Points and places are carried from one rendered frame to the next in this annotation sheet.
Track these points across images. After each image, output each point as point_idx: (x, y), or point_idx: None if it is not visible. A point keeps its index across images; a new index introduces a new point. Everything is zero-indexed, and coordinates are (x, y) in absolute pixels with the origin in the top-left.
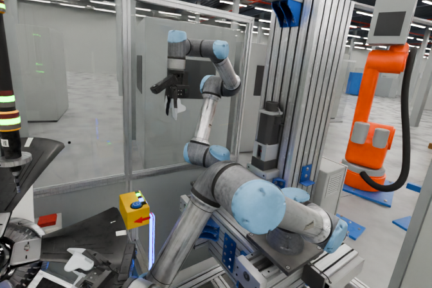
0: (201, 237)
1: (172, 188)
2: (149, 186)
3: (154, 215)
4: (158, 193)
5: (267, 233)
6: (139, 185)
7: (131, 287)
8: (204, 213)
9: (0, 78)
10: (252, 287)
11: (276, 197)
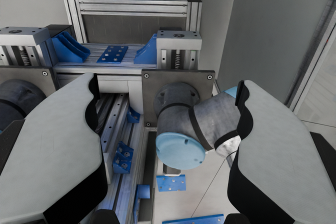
0: (151, 38)
1: (280, 58)
2: (306, 16)
3: (271, 14)
4: (288, 31)
5: (29, 88)
6: None
7: None
8: None
9: None
10: (8, 29)
11: None
